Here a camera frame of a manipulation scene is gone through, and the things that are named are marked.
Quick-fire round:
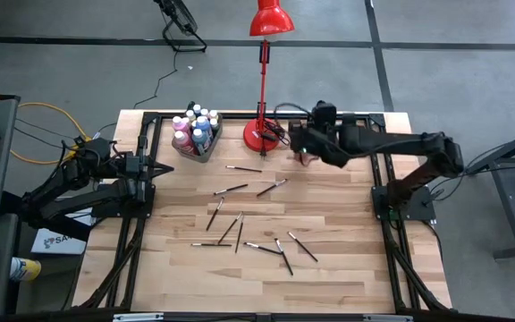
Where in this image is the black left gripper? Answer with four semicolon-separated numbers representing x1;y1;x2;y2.
118;154;174;181

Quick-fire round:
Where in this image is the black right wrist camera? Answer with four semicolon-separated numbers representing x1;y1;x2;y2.
312;100;338;130

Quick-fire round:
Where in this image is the red plastic cup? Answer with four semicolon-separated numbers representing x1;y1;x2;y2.
295;150;322;167

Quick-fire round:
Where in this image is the black aluminium table frame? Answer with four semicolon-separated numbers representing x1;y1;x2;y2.
72;111;453;314

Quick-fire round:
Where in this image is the silver aluminium bracket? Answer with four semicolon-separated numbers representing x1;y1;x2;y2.
113;312;165;322
362;314;414;322

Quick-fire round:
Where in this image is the red desk lamp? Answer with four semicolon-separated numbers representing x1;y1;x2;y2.
242;0;296;154

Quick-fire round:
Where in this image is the yellow floor cable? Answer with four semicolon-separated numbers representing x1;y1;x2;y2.
0;73;94;163

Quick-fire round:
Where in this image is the grey plastic storage bin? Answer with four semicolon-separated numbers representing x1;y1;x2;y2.
171;103;224;165

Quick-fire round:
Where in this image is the black floor cable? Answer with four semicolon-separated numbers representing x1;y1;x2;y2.
132;44;181;110

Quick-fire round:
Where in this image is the yellow white can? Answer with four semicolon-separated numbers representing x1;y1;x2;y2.
9;257;43;283

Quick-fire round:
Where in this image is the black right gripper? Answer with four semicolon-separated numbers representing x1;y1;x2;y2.
289;120;346;169

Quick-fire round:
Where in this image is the white printed box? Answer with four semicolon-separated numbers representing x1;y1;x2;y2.
30;227;88;256

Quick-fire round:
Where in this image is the large teal paint bottle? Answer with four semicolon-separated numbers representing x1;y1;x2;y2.
190;128;210;157

